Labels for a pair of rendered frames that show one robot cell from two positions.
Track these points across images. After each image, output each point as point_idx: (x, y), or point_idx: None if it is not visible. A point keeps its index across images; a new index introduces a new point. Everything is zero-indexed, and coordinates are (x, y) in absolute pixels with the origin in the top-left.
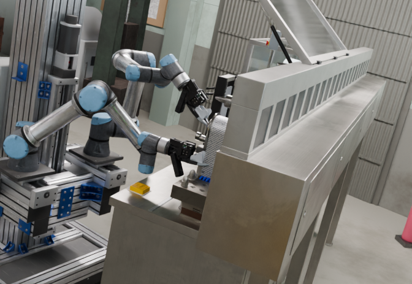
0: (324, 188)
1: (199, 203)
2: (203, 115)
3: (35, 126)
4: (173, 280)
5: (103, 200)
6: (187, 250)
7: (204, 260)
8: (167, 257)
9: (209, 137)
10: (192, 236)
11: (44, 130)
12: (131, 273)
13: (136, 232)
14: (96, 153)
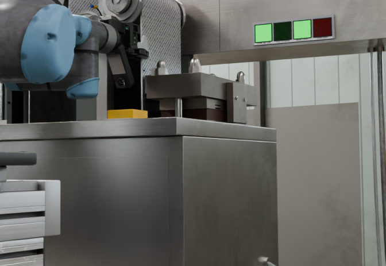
0: None
1: (222, 92)
2: None
3: None
4: (242, 223)
5: None
6: (246, 162)
7: (257, 166)
8: (235, 189)
9: (142, 9)
10: (246, 137)
11: None
12: (211, 253)
13: (208, 169)
14: None
